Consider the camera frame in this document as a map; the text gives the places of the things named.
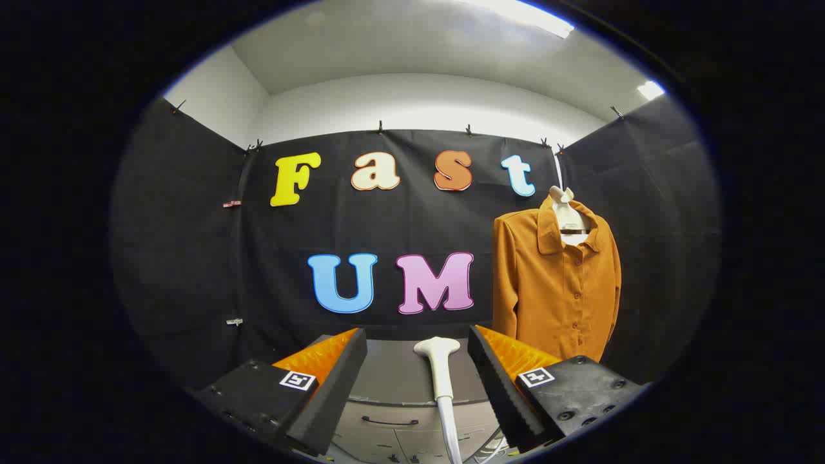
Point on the long ceiling light panel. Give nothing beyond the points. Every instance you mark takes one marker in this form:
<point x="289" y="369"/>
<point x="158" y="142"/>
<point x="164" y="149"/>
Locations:
<point x="528" y="14"/>

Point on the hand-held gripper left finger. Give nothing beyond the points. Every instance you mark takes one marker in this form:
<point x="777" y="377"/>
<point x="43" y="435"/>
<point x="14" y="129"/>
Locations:
<point x="335" y="386"/>

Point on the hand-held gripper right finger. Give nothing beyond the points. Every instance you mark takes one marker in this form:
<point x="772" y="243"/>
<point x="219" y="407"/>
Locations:
<point x="499" y="386"/>

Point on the white clothes hanger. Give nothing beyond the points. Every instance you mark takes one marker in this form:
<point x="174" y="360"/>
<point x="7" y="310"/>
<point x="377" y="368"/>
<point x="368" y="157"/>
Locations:
<point x="567" y="209"/>

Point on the orange button shirt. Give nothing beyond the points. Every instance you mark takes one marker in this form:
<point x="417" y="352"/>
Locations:
<point x="548" y="290"/>

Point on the small ceiling light panel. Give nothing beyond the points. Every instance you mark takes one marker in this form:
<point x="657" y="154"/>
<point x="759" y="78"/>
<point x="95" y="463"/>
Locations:
<point x="651" y="90"/>

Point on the white garment steamer head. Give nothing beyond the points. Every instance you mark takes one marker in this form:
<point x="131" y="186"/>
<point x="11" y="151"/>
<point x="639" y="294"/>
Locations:
<point x="441" y="374"/>

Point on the black backdrop cloth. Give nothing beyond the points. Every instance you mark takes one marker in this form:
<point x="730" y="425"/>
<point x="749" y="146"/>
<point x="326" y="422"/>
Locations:
<point x="213" y="258"/>

